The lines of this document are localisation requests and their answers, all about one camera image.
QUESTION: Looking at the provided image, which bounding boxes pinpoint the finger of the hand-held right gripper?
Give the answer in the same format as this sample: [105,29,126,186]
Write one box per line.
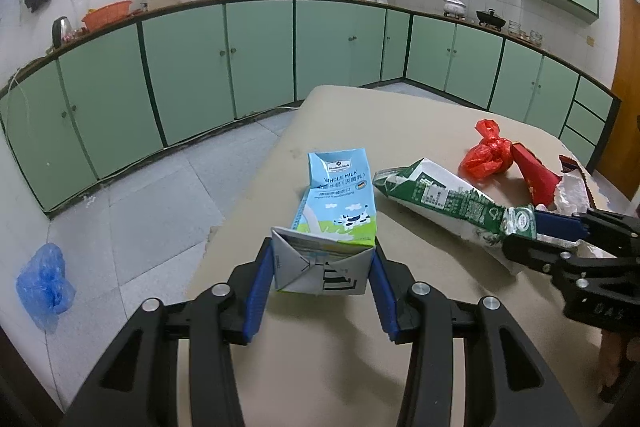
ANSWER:
[501,234,581,278]
[534,207,640,253]

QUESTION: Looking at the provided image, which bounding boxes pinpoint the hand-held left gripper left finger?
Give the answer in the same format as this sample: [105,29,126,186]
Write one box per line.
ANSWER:
[60,239,276,427]

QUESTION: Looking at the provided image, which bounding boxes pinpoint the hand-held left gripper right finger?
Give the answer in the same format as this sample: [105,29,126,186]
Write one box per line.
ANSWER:
[370,242,583,427]

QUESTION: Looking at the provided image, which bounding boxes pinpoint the green milk carton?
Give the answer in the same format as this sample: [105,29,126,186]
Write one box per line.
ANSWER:
[372,158,538,275]

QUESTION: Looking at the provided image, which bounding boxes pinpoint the blue milk carton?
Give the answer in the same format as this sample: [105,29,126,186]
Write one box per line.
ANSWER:
[270,148,377,297]

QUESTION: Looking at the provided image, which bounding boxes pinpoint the person's right forearm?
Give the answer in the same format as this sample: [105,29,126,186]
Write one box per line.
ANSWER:
[598,331,632,403]

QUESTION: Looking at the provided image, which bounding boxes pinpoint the red paper cone wrapper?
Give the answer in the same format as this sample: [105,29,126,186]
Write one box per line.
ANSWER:
[512,142,562,206]

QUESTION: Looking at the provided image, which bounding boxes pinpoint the red plastic bag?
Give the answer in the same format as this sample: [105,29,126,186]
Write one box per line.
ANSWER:
[460,119,513,182]

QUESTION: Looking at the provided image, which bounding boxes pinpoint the wooden door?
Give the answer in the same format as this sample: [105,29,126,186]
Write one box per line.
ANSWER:
[597,0,640,200]

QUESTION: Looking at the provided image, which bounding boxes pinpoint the blue plastic bag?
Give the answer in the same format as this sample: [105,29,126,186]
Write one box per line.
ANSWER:
[16,243,76,333]

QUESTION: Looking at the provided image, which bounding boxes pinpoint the black wok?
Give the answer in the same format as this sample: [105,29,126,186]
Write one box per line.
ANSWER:
[475,8,505,29]

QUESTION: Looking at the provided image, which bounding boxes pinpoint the green base kitchen cabinets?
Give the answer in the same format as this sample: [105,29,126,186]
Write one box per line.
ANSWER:
[0,0,621,220]

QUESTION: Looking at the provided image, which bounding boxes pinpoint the orange plastic basket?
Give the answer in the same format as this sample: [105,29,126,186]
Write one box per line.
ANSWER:
[81,0,133,32]

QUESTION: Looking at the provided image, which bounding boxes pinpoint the electric kettle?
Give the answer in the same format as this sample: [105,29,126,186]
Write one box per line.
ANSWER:
[52,17,73,48]

